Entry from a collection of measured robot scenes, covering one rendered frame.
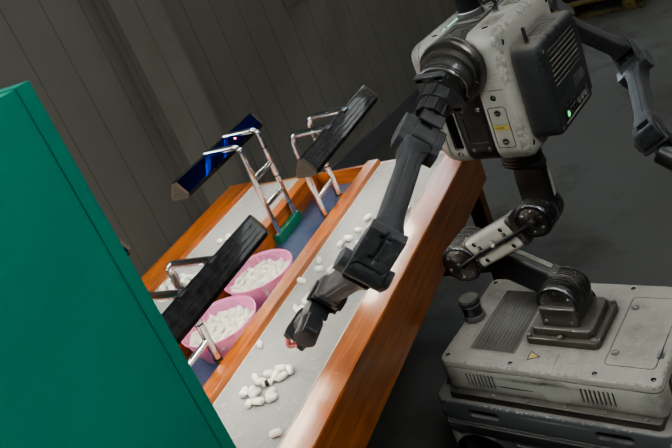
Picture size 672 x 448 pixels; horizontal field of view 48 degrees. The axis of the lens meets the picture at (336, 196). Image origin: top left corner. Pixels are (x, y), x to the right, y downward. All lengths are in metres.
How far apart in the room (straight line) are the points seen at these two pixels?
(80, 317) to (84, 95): 2.78
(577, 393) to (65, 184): 1.52
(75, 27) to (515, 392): 2.74
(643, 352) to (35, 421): 1.58
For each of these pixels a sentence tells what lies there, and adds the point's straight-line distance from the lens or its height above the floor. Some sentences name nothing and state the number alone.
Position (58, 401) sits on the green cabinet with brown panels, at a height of 1.37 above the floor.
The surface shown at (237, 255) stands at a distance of 2.11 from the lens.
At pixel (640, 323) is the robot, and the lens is 2.33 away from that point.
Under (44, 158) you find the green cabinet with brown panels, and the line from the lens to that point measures 1.25.
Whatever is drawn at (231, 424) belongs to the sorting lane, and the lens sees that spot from 2.09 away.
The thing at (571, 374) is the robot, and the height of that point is 0.47.
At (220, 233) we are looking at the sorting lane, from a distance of 3.21.
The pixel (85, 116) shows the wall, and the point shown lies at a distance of 3.96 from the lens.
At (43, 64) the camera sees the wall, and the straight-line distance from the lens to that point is 3.89.
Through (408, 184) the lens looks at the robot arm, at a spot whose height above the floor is 1.30.
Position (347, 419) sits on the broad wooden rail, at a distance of 1.97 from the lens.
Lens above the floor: 1.91
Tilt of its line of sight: 22 degrees down
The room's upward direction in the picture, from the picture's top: 23 degrees counter-clockwise
